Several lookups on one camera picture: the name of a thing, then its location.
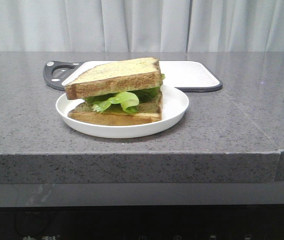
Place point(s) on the green lettuce leaf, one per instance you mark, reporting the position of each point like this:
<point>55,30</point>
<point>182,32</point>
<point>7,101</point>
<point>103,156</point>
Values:
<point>111,99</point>

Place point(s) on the bread slice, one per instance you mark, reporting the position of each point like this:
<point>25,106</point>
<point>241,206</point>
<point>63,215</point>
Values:
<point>114,77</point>
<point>111,119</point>

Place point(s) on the white round plate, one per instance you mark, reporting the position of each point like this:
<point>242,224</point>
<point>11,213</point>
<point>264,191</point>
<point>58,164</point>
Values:
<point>174,105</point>

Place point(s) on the white cutting board grey rim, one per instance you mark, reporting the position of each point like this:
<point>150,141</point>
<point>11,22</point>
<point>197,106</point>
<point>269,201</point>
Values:
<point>187,76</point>

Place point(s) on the grey curtain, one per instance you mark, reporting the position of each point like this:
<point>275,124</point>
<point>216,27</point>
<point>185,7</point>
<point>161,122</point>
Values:
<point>142,25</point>

